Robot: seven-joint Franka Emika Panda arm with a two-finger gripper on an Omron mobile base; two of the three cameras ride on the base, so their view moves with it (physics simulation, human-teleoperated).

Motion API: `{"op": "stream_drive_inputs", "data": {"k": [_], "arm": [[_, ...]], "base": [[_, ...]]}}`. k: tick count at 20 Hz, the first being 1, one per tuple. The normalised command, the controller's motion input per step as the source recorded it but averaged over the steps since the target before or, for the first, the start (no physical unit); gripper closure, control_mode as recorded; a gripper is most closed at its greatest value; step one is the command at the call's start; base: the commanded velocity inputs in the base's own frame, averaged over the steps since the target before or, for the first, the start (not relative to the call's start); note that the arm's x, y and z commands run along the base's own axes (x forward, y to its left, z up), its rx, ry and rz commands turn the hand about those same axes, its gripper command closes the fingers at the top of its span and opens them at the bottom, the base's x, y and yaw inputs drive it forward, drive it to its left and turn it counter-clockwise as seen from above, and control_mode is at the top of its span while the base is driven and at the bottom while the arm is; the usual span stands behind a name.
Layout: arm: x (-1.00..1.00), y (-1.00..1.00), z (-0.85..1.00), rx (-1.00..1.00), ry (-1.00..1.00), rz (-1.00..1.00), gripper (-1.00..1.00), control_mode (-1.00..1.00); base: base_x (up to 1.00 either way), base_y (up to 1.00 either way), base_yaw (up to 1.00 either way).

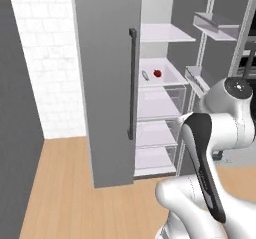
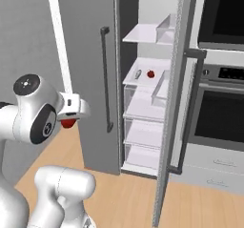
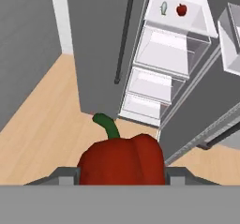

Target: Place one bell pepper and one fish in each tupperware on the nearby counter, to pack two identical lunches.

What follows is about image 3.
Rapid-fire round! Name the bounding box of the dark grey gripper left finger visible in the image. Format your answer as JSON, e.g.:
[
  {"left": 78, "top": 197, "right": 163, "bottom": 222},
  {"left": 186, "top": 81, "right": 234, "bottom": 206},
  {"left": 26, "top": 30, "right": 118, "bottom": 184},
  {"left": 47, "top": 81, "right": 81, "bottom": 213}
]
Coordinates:
[{"left": 23, "top": 166, "right": 82, "bottom": 186}]

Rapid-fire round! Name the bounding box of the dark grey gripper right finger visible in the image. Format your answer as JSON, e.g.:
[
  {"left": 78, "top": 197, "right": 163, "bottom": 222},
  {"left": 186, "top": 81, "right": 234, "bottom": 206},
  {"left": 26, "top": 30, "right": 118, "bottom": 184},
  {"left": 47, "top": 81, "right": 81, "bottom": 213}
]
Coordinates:
[{"left": 164, "top": 166, "right": 220, "bottom": 186}]

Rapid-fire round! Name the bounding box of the pale silver fish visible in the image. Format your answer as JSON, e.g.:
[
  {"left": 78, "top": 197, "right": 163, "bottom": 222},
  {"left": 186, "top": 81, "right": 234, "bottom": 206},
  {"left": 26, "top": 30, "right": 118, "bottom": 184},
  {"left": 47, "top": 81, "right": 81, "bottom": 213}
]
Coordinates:
[{"left": 159, "top": 1, "right": 169, "bottom": 17}]

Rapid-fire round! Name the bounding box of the grey open fridge door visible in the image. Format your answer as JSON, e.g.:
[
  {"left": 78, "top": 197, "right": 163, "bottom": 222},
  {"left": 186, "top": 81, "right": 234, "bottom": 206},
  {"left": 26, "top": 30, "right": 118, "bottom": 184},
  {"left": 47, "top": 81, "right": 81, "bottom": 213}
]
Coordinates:
[{"left": 157, "top": 0, "right": 240, "bottom": 167}]

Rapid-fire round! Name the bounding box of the large clear fridge drawer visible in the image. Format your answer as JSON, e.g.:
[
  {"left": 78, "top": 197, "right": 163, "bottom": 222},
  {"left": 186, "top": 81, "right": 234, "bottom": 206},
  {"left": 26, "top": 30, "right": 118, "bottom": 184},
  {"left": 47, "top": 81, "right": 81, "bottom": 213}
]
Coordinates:
[{"left": 133, "top": 24, "right": 212, "bottom": 80}]

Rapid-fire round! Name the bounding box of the white fridge door bin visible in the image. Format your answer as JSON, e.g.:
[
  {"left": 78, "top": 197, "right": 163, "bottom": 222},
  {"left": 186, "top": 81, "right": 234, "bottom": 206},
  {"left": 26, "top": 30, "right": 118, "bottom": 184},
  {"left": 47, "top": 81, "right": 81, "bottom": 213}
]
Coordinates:
[{"left": 217, "top": 2, "right": 240, "bottom": 76}]

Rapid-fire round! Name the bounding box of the white fridge interior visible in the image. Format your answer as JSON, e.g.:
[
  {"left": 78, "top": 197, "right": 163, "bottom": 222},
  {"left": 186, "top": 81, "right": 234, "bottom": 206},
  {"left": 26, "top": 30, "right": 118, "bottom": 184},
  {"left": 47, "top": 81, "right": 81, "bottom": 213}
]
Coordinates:
[{"left": 117, "top": 0, "right": 219, "bottom": 128}]

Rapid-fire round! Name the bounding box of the black fridge door handle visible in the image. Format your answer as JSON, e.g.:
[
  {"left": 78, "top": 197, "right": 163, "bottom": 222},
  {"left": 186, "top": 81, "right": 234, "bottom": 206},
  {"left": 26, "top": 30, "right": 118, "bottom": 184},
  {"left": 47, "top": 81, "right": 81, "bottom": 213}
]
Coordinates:
[
  {"left": 113, "top": 0, "right": 138, "bottom": 85},
  {"left": 196, "top": 127, "right": 240, "bottom": 151}
]

